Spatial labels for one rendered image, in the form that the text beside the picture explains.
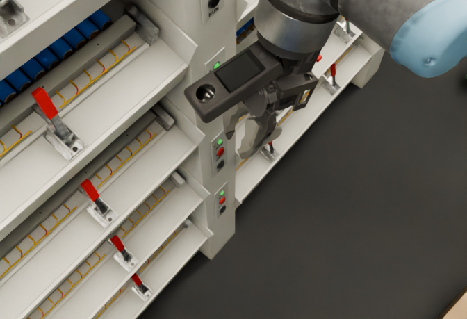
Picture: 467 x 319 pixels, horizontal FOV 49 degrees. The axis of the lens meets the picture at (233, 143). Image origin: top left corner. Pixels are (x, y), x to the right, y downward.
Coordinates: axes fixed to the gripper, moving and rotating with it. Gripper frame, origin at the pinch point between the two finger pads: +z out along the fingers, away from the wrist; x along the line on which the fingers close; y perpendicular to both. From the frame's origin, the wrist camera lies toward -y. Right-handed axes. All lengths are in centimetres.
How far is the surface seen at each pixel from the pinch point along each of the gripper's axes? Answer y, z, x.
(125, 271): -13.5, 31.0, 1.2
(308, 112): 47, 33, 22
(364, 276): 43, 51, -17
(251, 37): 14.8, -1.7, 17.9
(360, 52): 71, 26, 31
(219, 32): -0.9, -13.9, 8.4
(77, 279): -21.2, 31.3, 3.6
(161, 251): -0.6, 45.4, 7.9
